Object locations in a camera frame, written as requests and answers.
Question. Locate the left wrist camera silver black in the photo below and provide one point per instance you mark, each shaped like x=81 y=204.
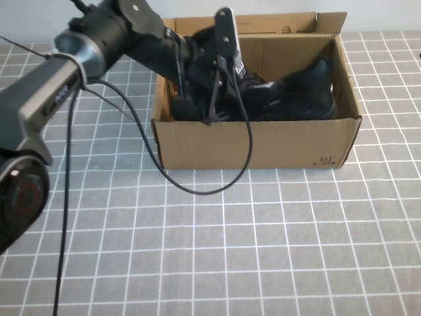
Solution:
x=225 y=29

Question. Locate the grey checked tablecloth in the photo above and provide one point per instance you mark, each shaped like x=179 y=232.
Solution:
x=230 y=247

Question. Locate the black sneaker with upright tongue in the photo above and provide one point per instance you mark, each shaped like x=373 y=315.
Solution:
x=238 y=69

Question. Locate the thin black zip tie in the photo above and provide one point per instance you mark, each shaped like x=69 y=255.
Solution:
x=108 y=102
x=26 y=47

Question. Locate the brown cardboard shoe box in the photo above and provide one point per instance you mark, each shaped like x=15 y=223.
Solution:
x=263 y=145

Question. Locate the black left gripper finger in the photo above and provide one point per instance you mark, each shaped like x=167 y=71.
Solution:
x=187 y=110
x=212 y=115

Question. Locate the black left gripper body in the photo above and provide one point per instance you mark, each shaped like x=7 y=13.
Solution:
x=200 y=66

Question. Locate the black knit sneaker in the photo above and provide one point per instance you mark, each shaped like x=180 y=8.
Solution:
x=312 y=95

